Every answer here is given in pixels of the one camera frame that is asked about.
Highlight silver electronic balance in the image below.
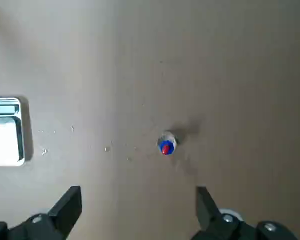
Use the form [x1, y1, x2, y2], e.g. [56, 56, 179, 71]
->
[0, 96, 33, 167]

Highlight clear dropper bottle blue cap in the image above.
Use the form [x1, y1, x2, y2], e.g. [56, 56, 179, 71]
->
[156, 130, 178, 156]

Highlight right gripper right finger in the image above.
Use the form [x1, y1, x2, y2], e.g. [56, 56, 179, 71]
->
[189, 186, 299, 240]

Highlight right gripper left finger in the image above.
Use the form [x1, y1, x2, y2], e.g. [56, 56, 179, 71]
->
[0, 185, 83, 240]

